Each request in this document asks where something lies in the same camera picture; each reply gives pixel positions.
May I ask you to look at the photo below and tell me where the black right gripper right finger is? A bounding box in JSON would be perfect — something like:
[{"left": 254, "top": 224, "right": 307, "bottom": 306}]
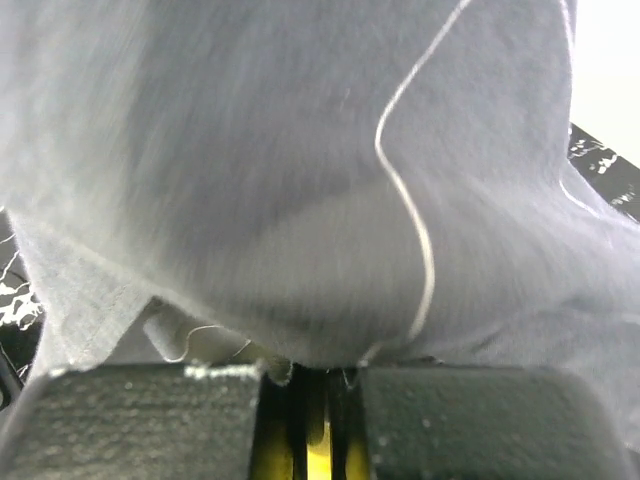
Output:
[{"left": 360, "top": 367, "right": 639, "bottom": 479}]

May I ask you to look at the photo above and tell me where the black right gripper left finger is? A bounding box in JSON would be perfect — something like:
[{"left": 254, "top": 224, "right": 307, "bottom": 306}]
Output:
[{"left": 1, "top": 364, "right": 263, "bottom": 479}]

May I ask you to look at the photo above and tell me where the grey checked pillowcase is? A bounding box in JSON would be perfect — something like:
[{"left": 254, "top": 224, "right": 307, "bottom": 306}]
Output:
[{"left": 1, "top": 1, "right": 639, "bottom": 448}]

